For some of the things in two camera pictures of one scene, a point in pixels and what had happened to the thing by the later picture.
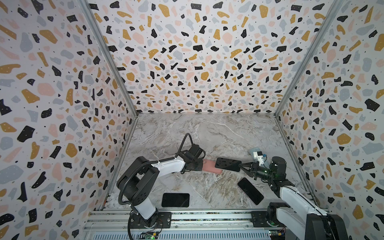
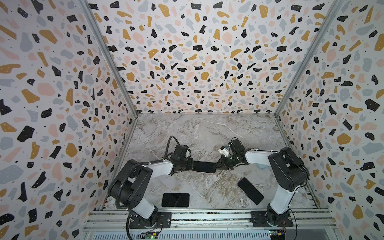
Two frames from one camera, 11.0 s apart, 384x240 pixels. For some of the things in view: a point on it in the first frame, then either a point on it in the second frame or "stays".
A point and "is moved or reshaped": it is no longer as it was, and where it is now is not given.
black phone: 250,191 stays
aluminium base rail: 184,225 stays
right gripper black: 250,168 to 226,161
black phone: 176,200 stays
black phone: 228,164 is moved or reshaped
